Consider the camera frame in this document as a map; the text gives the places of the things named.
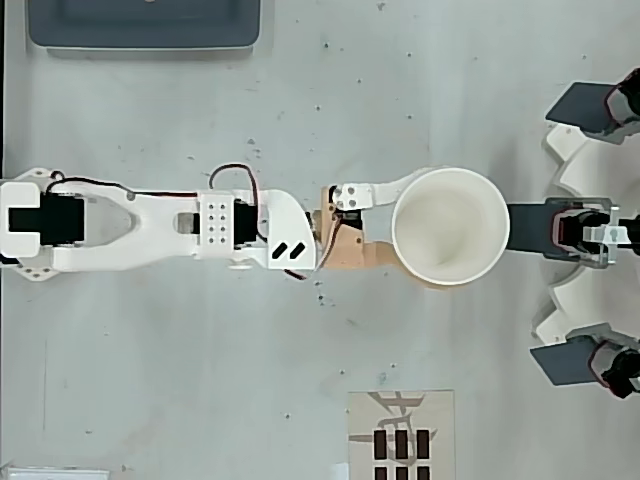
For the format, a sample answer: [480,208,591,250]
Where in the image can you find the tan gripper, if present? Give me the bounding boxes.
[310,168,474,293]

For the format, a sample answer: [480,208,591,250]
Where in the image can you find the printed paper mat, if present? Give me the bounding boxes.
[348,389,456,480]

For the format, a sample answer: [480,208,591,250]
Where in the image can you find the dark grey paddle with servo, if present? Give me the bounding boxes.
[544,67,640,146]
[529,322,640,401]
[505,196,640,269]

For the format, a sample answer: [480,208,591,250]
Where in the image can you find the white gear-shaped dispenser base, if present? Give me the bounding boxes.
[530,124,640,346]

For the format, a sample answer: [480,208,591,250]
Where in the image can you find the grey plastic tray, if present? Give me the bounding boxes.
[27,0,262,51]

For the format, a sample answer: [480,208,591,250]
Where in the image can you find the red black wrist cable loop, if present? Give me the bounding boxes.
[208,163,267,242]

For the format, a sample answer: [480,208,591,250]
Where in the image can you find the black forearm cable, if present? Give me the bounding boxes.
[47,171,201,197]

